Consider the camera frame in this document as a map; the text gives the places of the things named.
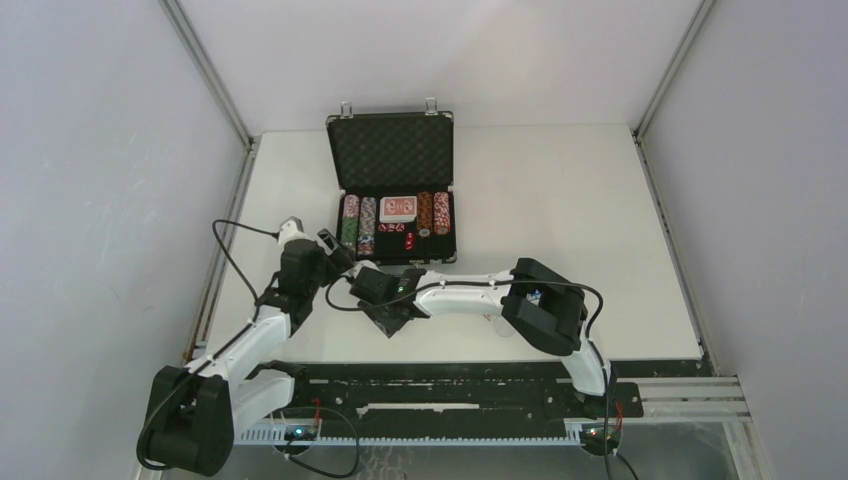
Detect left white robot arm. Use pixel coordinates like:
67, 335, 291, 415
135, 219, 354, 477

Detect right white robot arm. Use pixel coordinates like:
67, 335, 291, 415
348, 258, 618, 418

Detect red dice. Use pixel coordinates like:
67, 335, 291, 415
404, 232, 416, 251

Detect left mixed chip stack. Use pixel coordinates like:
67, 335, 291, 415
340, 194, 360, 250

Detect mixed chip stack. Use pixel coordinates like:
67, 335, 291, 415
357, 197, 377, 256
340, 194, 360, 250

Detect red playing card deck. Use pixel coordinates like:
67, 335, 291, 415
378, 196, 418, 223

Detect black aluminium poker case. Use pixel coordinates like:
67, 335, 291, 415
325, 99, 458, 266

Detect orange chip stack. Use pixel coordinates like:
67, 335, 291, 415
416, 191, 434, 238

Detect red white chip stack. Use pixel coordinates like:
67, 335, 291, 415
433, 191, 452, 235

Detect clear dealer button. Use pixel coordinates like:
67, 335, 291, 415
493, 322, 516, 338

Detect left controller board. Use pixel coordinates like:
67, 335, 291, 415
284, 426, 318, 443

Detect controller board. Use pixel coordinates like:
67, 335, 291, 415
580, 424, 621, 443
284, 426, 318, 443

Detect right controller board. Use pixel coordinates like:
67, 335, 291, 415
580, 424, 621, 443

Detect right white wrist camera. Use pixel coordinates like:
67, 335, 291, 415
350, 260, 380, 279

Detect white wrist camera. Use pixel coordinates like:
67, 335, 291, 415
350, 260, 380, 279
276, 216, 310, 248

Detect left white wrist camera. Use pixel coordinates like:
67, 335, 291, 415
276, 216, 310, 248

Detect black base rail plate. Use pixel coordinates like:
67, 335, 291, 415
248, 358, 715, 440

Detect white cable duct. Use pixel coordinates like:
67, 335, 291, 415
235, 422, 583, 447

